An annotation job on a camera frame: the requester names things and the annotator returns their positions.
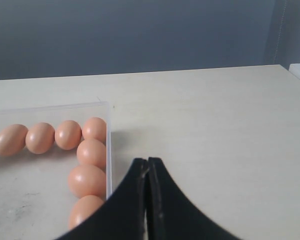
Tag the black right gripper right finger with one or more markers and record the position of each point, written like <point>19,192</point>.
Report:
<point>171,215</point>

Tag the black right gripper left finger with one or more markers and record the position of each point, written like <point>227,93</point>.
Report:
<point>122,216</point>

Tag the brown egg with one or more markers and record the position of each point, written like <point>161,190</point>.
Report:
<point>95,128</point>
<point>83,209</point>
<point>12,139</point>
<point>40,138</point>
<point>68,135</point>
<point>92,152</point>
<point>84,180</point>

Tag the clear plastic container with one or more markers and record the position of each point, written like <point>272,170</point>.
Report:
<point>35,200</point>

